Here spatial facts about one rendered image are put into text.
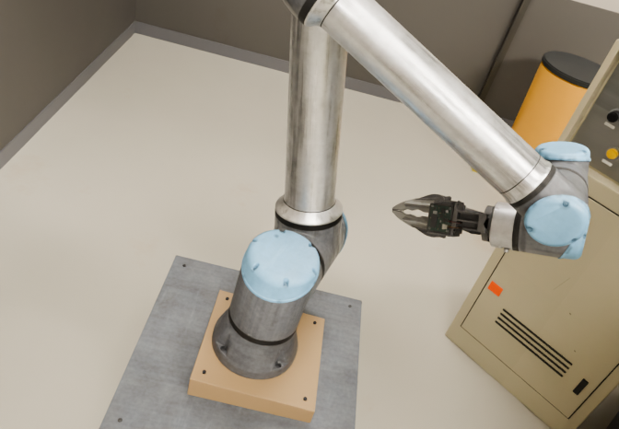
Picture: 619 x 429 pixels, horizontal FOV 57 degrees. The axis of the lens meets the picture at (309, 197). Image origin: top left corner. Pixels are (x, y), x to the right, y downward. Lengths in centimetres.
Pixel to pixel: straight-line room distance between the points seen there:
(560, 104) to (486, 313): 156
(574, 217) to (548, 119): 257
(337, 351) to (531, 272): 89
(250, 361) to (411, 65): 68
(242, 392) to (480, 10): 296
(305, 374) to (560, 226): 64
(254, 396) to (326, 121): 57
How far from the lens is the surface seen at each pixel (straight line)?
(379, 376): 218
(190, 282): 147
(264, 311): 113
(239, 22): 384
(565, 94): 343
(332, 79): 110
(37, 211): 257
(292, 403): 125
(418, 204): 121
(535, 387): 230
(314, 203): 120
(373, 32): 90
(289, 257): 113
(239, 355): 123
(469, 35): 380
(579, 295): 204
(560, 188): 95
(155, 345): 135
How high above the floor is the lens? 168
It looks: 37 degrees down
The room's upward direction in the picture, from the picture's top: 16 degrees clockwise
